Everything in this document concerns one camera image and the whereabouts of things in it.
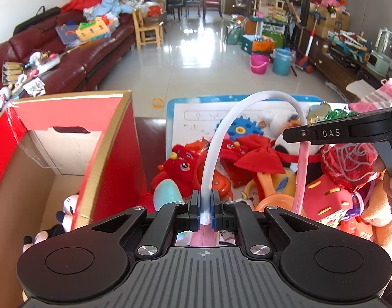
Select red foil heart balloon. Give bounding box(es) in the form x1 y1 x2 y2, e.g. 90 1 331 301
320 142 381 194

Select red cardboard box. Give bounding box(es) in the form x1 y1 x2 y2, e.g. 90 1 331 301
0 90 149 302

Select purple cup white lid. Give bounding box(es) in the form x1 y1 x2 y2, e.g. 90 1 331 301
340 192 365 223

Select polka dot dress mouse plush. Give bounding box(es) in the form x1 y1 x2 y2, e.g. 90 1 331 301
55 192 80 232

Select yellow toy building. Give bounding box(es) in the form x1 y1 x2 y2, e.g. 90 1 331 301
75 15 111 42

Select green bag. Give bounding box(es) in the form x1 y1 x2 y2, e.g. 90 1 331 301
226 26 245 46

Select white drawing board blue frame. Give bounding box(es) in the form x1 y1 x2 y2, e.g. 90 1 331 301
165 94 325 168

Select panda plush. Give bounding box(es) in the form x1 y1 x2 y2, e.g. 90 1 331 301
273 132 324 168

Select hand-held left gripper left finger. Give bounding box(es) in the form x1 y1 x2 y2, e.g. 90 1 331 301
87 190 204 260

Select red and white scooter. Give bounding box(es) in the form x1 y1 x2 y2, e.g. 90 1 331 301
291 12 316 75

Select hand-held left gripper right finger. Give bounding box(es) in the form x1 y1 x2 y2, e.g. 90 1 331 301
211 190 328 260

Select pack of yellow pieces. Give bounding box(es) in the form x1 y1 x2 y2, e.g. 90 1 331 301
1 60 25 84

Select red block plush yellow stripes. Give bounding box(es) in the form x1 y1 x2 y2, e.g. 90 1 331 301
303 176 356 223

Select light blue clothes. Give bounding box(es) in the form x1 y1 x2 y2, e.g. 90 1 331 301
83 0 133 20

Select red dragon plush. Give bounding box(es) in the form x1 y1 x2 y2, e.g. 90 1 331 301
150 143 203 200
220 137 249 167

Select orange plastic lid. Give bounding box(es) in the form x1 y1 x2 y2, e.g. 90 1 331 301
254 193 308 216

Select toy track set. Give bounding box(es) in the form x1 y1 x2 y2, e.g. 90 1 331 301
330 30 372 59

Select round orange plastic toy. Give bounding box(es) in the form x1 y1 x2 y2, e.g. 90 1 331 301
211 168 232 200

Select mint green toy appliance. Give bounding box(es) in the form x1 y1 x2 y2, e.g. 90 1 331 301
365 27 392 75

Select red cloth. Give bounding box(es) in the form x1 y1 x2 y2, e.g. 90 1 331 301
60 0 104 14

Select pink bucket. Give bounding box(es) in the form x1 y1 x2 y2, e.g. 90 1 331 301
249 53 271 75

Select brown cardboard box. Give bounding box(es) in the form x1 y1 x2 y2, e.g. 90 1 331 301
306 6 351 40

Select green foil decoration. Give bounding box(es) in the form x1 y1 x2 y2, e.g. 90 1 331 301
324 108 357 120

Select blue gear toy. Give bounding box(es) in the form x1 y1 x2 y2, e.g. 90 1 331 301
214 116 265 142

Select clear plastic box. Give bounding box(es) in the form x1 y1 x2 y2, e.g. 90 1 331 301
55 23 82 47

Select black bag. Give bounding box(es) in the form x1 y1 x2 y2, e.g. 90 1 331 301
13 5 61 36

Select red shorts mouse plush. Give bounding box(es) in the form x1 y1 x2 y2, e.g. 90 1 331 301
22 224 66 255

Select dark red leather sofa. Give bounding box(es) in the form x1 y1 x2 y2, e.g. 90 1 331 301
0 9 136 113

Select teal bucket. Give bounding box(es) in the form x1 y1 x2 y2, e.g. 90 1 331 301
272 47 296 78

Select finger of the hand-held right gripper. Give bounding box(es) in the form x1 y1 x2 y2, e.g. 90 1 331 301
283 120 350 145

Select yellow blue plastic toy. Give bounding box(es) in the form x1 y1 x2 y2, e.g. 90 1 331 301
245 169 297 200

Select large peach plush toy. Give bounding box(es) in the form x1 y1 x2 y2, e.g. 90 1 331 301
359 180 392 255

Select dark dining table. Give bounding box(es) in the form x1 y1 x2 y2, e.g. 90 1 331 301
166 0 207 20

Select black and white printed card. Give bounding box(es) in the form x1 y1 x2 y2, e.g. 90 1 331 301
22 78 46 97

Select white plush orange patches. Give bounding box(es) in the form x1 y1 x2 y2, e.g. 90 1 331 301
261 108 309 136

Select white and pink headband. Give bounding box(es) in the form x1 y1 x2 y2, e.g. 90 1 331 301
191 90 311 247

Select red seat dining chair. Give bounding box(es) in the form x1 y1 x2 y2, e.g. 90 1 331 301
203 0 223 19

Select teal storage box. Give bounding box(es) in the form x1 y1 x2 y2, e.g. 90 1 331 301
241 33 277 54

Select wooden chair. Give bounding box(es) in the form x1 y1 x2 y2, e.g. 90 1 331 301
131 7 165 51

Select red bow headband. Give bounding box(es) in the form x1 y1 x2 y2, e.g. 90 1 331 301
234 134 322 174

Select pink knitted butterfly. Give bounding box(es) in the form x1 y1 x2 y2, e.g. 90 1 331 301
349 76 392 113

